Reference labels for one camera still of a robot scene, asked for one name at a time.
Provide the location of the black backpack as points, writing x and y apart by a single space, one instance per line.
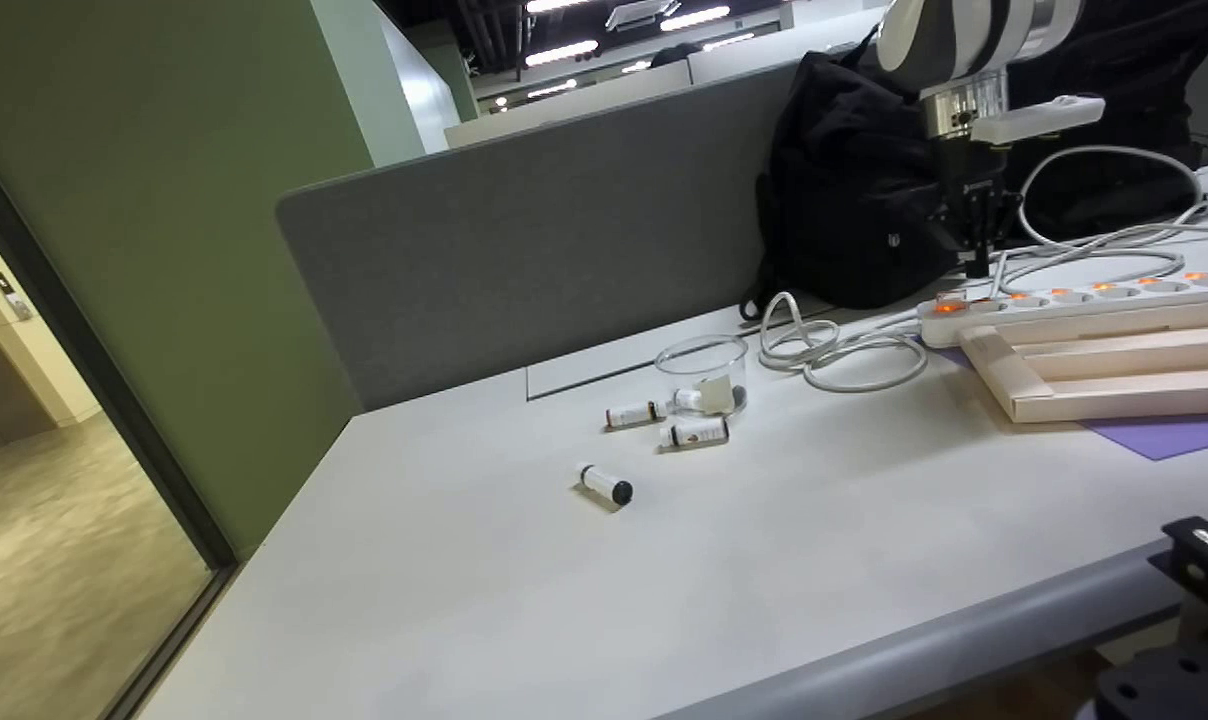
850 185

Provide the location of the purple paper sheet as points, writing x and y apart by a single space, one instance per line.
1170 435

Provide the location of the light wooden frame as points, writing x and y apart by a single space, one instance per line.
1111 375

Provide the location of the clear glass cup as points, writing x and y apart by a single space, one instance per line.
699 361

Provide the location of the white power strip orange switches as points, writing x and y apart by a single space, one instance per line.
1096 311

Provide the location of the white cylinder black end cap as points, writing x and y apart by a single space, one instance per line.
628 412
699 435
606 486

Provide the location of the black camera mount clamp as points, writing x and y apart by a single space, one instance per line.
1185 627

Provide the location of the grey desk divider panel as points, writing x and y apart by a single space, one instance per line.
549 240

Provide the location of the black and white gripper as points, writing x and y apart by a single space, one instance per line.
977 152

